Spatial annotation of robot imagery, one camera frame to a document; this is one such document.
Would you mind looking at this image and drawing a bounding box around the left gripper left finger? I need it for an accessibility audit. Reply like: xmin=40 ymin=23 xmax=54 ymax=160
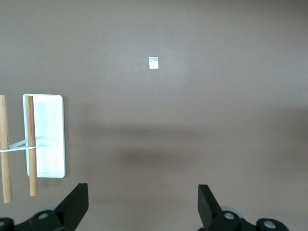
xmin=28 ymin=182 xmax=89 ymax=231

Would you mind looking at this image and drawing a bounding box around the white cloth rack base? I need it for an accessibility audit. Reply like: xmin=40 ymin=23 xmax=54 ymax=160
xmin=22 ymin=93 xmax=66 ymax=179

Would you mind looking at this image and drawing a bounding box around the small square table sticker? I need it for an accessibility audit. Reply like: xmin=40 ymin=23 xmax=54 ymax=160
xmin=148 ymin=56 xmax=159 ymax=70

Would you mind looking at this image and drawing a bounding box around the wooden rack dowel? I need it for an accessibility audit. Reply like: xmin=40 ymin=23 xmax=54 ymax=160
xmin=25 ymin=95 xmax=39 ymax=197
xmin=0 ymin=94 xmax=13 ymax=204

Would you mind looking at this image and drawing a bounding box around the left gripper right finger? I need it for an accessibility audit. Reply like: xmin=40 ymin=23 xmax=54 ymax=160
xmin=197 ymin=184 xmax=290 ymax=231

